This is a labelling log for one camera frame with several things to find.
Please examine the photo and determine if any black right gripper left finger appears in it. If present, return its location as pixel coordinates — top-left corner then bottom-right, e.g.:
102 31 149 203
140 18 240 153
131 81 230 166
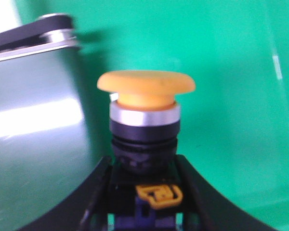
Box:
19 156 111 231

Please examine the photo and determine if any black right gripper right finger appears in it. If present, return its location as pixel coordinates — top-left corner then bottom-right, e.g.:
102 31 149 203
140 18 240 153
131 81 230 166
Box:
175 154 275 231

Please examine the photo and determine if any yellow mushroom push button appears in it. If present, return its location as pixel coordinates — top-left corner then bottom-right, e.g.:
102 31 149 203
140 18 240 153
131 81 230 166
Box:
97 70 196 231

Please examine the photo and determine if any silver metal conveyor side guide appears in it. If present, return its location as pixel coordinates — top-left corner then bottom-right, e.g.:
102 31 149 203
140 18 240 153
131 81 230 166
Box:
0 13 97 231

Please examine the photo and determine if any green conveyor belt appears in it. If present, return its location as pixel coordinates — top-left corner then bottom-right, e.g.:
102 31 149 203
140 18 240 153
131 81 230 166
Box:
16 0 289 231

